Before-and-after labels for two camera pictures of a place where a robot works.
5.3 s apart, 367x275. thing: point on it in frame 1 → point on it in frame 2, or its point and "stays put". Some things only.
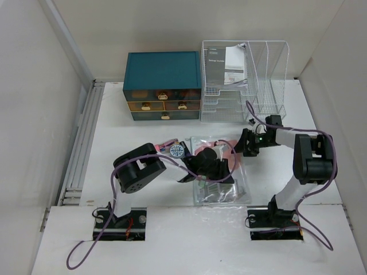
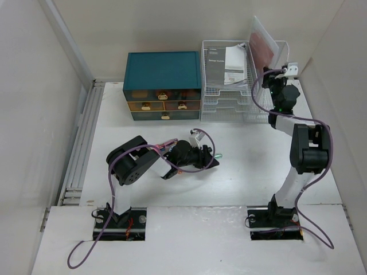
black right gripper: x=248 y=149 → x=269 y=75
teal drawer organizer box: x=163 y=85 stays put
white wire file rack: x=233 y=72 stays put
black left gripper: x=222 y=173 → x=203 y=157
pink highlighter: x=166 y=146 stays put
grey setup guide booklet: x=225 y=66 stays put
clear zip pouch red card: x=211 y=193 → x=264 y=48
